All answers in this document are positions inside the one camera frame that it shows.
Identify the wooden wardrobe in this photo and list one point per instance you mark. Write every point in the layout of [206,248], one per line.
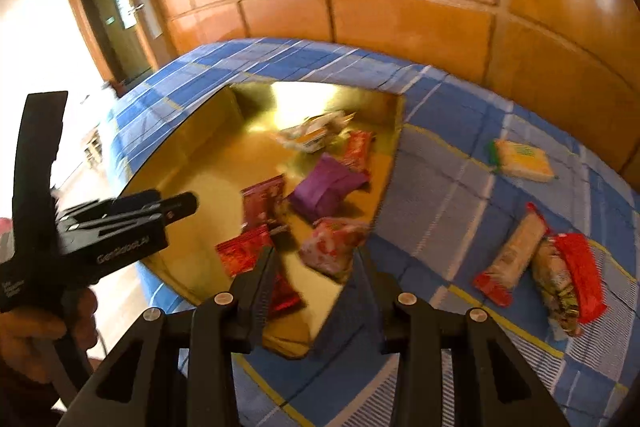
[400,32]

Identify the small red candy packet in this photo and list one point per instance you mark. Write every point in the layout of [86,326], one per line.
[359,149]

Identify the shiny red snack packet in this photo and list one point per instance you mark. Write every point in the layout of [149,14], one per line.
[242,252]

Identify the wooden stool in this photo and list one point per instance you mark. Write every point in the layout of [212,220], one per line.
[92,147]

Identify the pink and white snack packet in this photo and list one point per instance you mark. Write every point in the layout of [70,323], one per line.
[330,247]

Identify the black box with gold inside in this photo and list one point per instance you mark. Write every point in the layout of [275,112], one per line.
[210,167]

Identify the long oat bar red ends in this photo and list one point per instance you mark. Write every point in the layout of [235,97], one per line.
[515,252]

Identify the dark red snack packet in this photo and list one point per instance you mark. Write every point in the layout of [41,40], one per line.
[262,202]

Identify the cracker pack with green ends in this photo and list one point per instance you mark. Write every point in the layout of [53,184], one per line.
[522,159]

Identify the black and brown snack packet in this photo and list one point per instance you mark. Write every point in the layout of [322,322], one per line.
[550,287]

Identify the blue plaid bed sheet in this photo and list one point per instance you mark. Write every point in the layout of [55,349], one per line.
[450,207]

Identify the white and orange packet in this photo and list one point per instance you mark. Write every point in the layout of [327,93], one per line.
[312,134]

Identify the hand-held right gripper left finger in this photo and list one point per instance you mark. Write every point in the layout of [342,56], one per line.
[265,292]

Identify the person's left hand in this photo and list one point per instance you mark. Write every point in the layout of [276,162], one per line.
[80,317]

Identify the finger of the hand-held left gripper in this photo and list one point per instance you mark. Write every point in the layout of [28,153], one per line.
[135,202]
[180,204]

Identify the purple snack packet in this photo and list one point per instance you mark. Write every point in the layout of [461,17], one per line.
[325,189]

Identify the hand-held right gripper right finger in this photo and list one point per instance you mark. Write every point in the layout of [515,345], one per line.
[377,302]

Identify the large red snack packet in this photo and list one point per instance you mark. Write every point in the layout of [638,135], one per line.
[580,277]

